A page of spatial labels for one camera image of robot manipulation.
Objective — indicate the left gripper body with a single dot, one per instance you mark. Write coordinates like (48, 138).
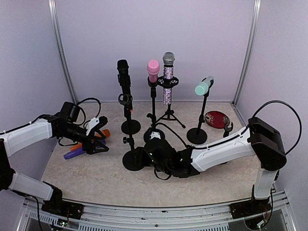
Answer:
(86, 145)

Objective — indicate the silver glitter microphone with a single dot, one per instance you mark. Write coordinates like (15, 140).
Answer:
(168, 60)

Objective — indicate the right aluminium frame post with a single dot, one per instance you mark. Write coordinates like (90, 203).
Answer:
(248, 51)

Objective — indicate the black tripod microphone stand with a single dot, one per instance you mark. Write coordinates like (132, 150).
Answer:
(169, 113)

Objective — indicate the orange toy microphone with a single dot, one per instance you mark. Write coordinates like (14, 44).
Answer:
(105, 132)

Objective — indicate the black wireless microphone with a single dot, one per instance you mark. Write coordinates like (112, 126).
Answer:
(124, 81)

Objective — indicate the black stand under pink microphone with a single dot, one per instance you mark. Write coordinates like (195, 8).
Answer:
(152, 115)

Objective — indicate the red patterned plate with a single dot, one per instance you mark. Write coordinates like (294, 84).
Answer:
(216, 119)

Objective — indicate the black stand under mint microphone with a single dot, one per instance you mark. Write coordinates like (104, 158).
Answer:
(198, 135)

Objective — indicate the aluminium frame post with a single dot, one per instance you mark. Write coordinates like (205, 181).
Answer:
(248, 51)
(60, 47)

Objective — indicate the purple toy microphone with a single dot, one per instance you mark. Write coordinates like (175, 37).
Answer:
(79, 151)

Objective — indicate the mint green toy microphone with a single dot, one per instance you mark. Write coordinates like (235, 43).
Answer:
(204, 86)

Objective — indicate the short black microphone stand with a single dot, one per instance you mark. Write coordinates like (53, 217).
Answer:
(127, 158)

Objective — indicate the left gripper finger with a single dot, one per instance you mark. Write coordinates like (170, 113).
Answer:
(98, 148)
(98, 135)

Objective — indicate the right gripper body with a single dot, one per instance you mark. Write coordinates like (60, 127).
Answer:
(143, 162)

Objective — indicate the left aluminium frame post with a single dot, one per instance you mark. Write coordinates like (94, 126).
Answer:
(60, 47)

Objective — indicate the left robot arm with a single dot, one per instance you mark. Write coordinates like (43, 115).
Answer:
(60, 125)

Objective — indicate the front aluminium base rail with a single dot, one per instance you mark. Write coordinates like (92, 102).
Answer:
(96, 217)

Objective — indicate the pink toy microphone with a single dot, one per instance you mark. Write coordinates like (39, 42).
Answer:
(153, 69)

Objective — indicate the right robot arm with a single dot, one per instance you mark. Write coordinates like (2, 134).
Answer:
(257, 138)

